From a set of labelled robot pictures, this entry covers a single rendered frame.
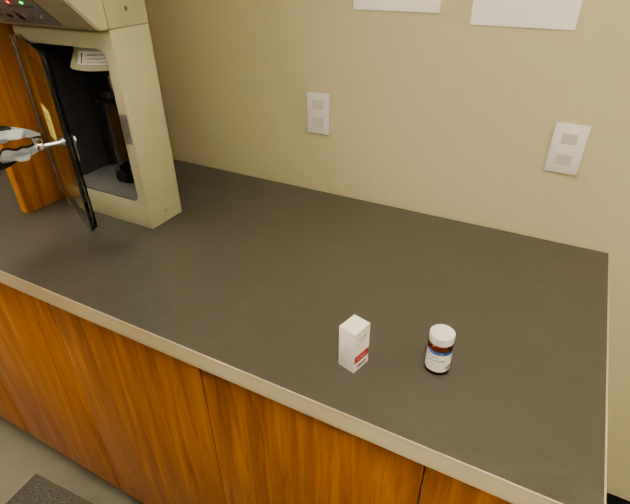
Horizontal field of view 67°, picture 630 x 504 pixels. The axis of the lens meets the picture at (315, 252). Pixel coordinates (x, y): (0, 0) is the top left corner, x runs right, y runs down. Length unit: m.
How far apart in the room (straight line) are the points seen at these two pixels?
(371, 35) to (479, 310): 0.70
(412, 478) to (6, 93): 1.27
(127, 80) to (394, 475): 0.96
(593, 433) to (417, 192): 0.75
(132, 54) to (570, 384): 1.08
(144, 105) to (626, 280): 1.22
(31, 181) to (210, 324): 0.76
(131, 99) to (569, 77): 0.95
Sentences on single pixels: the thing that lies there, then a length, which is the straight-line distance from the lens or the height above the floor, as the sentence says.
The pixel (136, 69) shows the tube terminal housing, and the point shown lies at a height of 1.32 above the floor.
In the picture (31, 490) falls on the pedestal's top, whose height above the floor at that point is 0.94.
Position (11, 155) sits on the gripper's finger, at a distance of 1.23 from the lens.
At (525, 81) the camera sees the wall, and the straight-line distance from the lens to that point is 1.21.
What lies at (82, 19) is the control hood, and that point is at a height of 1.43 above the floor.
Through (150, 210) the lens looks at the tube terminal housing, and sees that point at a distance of 1.28.
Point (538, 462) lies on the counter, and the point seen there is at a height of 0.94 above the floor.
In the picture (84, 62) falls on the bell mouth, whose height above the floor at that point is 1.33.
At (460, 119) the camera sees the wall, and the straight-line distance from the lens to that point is 1.25.
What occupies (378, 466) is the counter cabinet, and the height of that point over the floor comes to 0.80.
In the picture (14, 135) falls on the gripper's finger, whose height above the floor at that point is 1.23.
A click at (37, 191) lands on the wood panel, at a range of 1.53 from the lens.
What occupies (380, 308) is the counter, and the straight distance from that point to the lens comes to 0.97.
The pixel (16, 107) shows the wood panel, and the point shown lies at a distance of 1.48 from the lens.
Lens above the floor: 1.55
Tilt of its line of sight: 32 degrees down
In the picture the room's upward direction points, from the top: 1 degrees counter-clockwise
